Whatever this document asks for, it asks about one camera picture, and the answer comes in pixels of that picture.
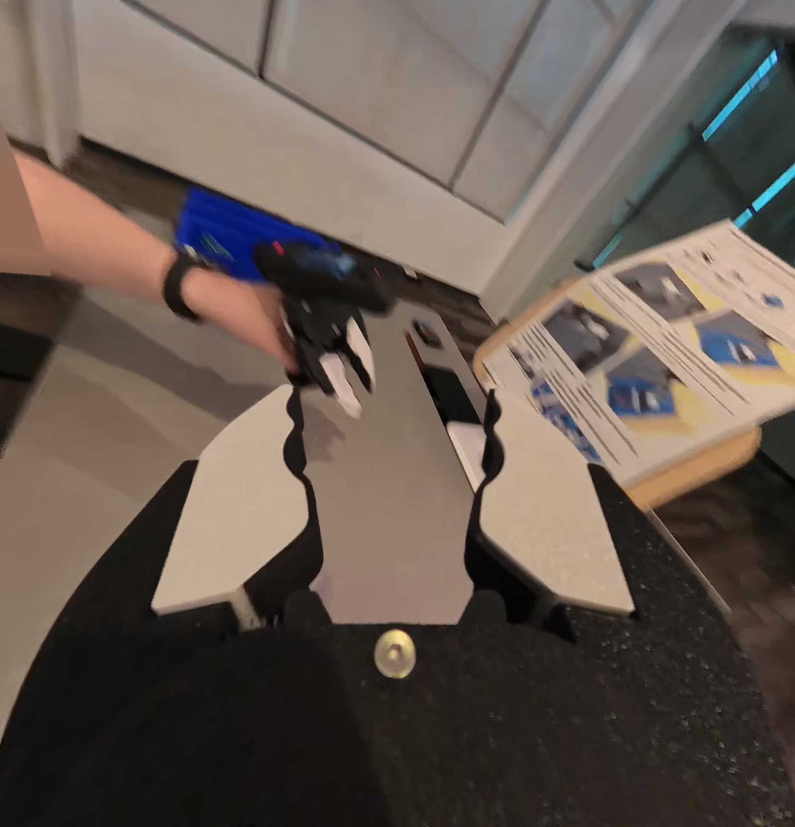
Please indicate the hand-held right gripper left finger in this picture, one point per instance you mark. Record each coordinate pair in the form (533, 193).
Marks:
(236, 517)

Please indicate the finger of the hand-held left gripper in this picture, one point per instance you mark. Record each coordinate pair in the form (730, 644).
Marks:
(339, 378)
(360, 342)

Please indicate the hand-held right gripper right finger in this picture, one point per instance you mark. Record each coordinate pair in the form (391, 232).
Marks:
(546, 523)

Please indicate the blue plastic bin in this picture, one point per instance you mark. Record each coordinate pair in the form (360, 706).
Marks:
(229, 226)

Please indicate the person's left forearm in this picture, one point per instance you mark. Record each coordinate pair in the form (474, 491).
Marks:
(100, 239)

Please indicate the person's left hand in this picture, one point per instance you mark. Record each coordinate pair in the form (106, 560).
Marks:
(242, 310)

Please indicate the small black box red label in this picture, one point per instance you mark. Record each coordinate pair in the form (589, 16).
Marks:
(428, 334)

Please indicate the black phone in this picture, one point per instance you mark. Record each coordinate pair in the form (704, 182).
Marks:
(452, 394)

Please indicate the black wristband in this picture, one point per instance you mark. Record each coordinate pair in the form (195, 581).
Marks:
(174, 284)

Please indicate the printed instruction sheet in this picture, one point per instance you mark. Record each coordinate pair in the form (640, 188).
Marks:
(662, 336)

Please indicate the dark glass window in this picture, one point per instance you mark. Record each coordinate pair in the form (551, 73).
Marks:
(694, 168)

